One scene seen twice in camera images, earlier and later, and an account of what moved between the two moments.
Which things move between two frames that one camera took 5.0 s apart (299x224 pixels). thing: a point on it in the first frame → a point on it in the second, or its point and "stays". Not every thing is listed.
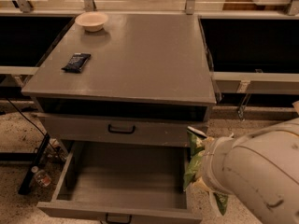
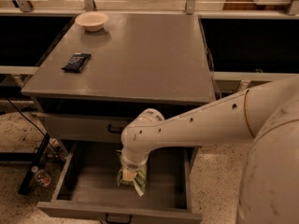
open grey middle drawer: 144,179 stays
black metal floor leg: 24,188 stays
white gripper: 209,165 → 133,165
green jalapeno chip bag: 196,139 → 140,181
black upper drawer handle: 121,131 stays
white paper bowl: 92,21 stays
